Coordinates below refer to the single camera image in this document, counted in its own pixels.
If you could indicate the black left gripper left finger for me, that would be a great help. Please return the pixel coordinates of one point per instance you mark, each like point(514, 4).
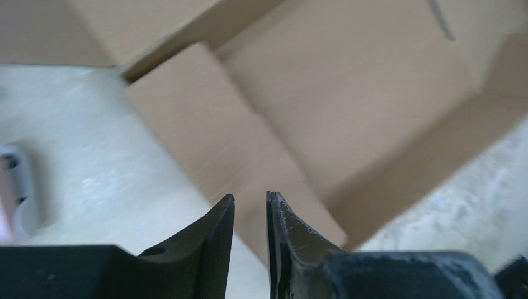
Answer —
point(193, 263)

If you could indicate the pale pink correction tape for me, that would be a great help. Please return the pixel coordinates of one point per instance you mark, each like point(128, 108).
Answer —
point(21, 214)

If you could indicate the brown cardboard box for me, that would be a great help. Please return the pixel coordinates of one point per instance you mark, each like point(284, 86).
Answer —
point(387, 125)

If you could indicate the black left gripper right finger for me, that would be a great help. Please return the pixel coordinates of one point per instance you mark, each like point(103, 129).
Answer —
point(304, 264)

